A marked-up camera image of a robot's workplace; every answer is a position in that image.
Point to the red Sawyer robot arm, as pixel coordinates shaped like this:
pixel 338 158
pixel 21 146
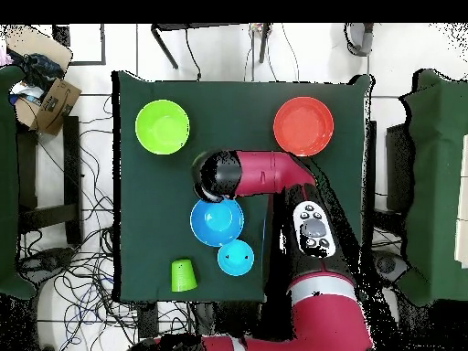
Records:
pixel 329 318

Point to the dark green tablecloth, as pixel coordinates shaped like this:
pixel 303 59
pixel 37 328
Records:
pixel 153 182

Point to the green cup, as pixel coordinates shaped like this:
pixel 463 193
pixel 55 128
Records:
pixel 182 276

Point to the black bench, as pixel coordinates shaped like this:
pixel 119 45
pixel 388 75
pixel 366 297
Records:
pixel 73 164

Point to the person's foot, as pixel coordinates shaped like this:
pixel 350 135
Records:
pixel 360 38

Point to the white board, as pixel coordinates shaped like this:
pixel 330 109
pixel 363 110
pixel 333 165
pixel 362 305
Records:
pixel 462 201

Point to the small turquoise bowl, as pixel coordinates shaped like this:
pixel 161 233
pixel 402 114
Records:
pixel 236 257

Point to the black table frame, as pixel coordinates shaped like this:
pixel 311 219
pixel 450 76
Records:
pixel 264 40

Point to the black square frame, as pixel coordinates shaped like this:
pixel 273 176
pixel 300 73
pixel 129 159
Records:
pixel 61 34

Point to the large green bowl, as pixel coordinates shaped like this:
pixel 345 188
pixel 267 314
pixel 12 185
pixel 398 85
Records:
pixel 162 127

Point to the plain cardboard box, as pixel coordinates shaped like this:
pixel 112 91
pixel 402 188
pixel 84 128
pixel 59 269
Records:
pixel 40 44

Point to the large orange bowl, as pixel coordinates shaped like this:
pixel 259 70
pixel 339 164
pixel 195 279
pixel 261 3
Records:
pixel 303 126

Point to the green cloth covered table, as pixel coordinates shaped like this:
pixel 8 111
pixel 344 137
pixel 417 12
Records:
pixel 7 182
pixel 435 182

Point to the large blue bowl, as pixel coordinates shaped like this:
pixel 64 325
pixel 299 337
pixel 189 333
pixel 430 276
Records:
pixel 216 223

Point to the printed cardboard box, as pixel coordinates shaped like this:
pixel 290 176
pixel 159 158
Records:
pixel 55 106

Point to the grey pedestal leg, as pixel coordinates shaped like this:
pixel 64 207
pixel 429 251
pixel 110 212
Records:
pixel 47 260
pixel 389 265

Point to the black box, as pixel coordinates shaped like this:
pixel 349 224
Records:
pixel 398 164

